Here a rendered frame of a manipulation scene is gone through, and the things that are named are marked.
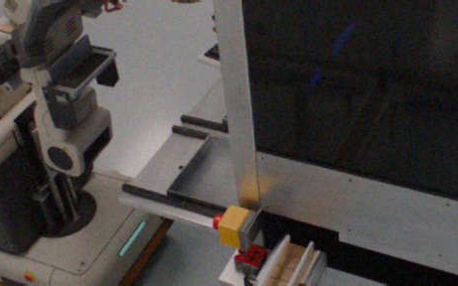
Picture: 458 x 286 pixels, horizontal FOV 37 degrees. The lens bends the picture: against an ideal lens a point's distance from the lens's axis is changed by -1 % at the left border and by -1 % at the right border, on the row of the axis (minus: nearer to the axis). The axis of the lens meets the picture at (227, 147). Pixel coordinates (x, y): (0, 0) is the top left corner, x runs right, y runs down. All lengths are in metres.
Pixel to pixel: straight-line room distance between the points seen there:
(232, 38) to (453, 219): 0.58
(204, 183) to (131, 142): 1.66
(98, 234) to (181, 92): 1.37
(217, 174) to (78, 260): 0.88
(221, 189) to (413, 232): 0.62
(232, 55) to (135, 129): 2.29
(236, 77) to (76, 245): 1.45
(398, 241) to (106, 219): 1.50
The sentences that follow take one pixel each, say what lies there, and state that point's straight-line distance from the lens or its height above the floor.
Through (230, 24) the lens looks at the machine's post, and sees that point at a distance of 1.36.
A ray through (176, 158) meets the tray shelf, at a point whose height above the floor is 0.88.
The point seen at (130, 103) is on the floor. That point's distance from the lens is 3.85.
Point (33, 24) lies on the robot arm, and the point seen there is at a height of 1.39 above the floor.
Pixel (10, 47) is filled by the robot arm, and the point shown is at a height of 1.26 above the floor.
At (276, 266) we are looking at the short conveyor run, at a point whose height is 0.93.
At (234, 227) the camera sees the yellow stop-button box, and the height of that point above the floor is 1.03.
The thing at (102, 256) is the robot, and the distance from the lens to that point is 2.65.
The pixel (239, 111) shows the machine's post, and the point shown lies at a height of 1.31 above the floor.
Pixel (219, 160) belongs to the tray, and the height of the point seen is 0.88.
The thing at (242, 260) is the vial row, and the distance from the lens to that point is 1.67.
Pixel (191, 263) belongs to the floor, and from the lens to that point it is 2.91.
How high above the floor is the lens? 2.19
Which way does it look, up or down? 40 degrees down
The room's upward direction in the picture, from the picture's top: 7 degrees counter-clockwise
